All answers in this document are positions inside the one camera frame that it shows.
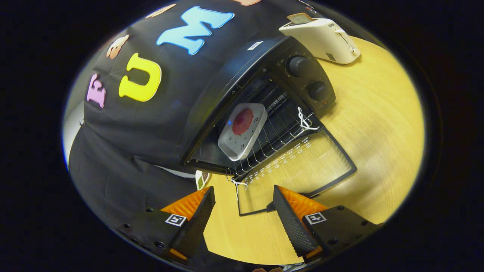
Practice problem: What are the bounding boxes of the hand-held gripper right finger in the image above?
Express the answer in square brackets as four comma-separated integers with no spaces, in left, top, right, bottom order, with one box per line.
[273,185,383,264]

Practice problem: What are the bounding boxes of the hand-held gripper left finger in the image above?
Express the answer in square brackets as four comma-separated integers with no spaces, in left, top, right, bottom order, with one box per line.
[115,186,216,263]

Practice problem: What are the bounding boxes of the white square plate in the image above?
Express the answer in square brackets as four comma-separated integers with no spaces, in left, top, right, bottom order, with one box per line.
[218,103,268,162]

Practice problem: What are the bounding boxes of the pink ham slice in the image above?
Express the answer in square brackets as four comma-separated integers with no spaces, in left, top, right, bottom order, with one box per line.
[232,108,254,136]

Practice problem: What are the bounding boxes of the black toaster oven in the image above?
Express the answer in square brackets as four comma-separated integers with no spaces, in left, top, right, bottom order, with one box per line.
[183,36,358,217]

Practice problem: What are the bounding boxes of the white pop-up toaster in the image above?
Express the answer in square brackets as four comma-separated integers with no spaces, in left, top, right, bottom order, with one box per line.
[279,13,361,65]

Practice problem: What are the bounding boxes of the white divided dish of beans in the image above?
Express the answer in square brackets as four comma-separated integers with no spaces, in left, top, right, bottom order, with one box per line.
[195,171,212,191]

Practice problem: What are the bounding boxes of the brown bread slice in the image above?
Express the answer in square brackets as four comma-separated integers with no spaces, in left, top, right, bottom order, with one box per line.
[287,12,314,25]

